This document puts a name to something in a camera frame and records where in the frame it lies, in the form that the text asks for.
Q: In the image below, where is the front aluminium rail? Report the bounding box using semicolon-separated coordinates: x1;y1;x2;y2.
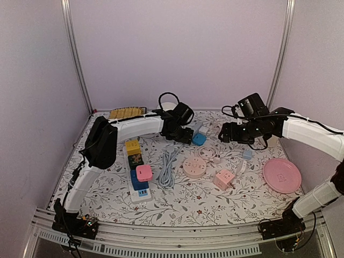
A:
23;209;338;257

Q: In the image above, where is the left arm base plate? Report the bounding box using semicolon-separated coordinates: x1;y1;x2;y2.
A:
52;213;99;240

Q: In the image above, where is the green patterned cube adapter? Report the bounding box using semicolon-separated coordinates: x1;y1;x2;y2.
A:
128;153;144;167

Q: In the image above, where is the small light blue plug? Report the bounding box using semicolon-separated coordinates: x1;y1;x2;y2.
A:
242;150;253;160

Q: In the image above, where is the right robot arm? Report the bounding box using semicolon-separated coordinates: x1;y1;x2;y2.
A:
218;107;343;234

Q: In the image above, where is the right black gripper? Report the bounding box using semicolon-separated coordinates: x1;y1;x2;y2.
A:
219;118;263;145

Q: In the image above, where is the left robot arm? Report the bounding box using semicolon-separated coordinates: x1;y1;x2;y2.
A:
53;108;194;233

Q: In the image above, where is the light blue power strip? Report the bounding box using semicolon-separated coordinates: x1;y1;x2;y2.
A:
157;144;184;189

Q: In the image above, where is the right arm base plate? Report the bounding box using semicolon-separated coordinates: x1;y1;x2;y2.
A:
257;216;306;240

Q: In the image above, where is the aluminium frame post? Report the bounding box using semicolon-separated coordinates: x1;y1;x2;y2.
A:
61;0;93;114
267;0;296;110

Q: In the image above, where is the right aluminium frame post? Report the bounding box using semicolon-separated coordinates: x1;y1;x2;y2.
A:
267;0;296;110

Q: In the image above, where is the cream cup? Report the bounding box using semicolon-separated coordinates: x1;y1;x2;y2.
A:
267;135;278;148

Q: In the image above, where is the pink cube socket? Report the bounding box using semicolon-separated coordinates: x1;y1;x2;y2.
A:
213;169;235;191

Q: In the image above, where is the dark blue cube adapter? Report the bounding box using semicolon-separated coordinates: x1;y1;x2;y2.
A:
130;170;149;191

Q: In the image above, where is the cyan square plug adapter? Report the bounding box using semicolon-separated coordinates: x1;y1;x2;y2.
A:
192;133;207;146

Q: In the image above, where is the pink square plug adapter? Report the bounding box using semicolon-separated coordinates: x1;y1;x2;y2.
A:
135;164;153;182

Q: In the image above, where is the white ceramic bowl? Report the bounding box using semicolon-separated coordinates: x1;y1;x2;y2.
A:
161;102;177;111

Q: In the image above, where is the left aluminium frame post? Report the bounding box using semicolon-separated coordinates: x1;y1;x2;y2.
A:
61;0;93;114

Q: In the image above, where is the pink plate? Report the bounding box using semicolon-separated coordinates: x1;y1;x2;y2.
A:
263;158;302;194

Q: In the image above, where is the yellow woven mat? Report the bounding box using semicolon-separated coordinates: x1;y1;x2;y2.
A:
109;106;147;119

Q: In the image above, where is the white coiled cable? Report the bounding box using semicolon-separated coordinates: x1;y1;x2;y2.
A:
195;145;224;164

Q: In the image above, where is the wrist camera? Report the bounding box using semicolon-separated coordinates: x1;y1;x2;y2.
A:
238;92;269;117
173;102;195;126

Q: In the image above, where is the white long power strip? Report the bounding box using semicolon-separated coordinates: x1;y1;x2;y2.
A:
123;139;153;204

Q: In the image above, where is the yellow cube adapter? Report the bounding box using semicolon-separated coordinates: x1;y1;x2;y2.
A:
125;139;141;156

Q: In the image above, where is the pink round socket base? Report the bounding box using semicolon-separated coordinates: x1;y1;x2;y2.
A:
183;157;206;179

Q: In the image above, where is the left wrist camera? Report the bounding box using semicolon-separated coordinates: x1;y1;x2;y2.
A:
173;102;195;126

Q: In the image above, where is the white plug adapter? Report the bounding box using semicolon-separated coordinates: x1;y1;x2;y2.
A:
236;160;247;176

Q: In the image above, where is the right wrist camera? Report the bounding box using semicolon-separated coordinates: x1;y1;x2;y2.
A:
238;92;269;117

